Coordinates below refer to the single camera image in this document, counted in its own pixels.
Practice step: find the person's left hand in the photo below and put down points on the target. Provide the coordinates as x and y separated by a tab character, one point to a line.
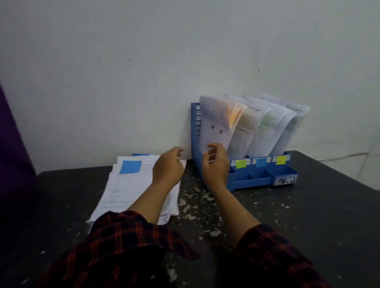
166	167

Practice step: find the person's right hand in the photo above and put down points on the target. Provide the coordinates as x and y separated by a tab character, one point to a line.
216	170

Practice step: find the person's left fingers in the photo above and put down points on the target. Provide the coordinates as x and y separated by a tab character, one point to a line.
177	150

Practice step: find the person's right thumb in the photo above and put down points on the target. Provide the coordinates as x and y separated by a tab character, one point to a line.
205	157

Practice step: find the white paper bundle orange sheets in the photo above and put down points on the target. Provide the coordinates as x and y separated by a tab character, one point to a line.
213	118

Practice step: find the person's right forearm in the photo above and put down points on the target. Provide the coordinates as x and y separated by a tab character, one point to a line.
234	213

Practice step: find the person's left forearm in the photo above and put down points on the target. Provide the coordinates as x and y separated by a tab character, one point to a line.
142	204

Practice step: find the green sticky note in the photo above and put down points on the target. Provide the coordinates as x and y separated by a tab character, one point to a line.
241	164

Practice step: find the blue flat folder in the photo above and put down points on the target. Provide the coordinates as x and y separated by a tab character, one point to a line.
141	154

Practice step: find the white paper bundle brown print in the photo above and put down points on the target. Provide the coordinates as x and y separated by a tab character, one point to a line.
245	133

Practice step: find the large blue sticky note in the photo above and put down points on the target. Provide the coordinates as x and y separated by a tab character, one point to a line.
130	167

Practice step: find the small blue sticky note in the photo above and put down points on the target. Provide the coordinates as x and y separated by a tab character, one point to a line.
261	162

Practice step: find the blue plastic file rack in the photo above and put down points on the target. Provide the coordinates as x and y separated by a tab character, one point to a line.
261	175

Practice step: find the stack of white printed papers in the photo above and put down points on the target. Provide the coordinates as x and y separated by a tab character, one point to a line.
127	190

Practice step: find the white paper bundle green print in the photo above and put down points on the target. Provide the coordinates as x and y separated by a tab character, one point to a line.
265	133

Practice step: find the yellow sticky note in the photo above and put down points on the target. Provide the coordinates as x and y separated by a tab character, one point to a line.
281	160

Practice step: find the white paper bundle grey print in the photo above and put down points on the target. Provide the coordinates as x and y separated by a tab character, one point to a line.
289	130

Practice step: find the purple cloth object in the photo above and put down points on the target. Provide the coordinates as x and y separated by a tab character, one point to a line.
14	154

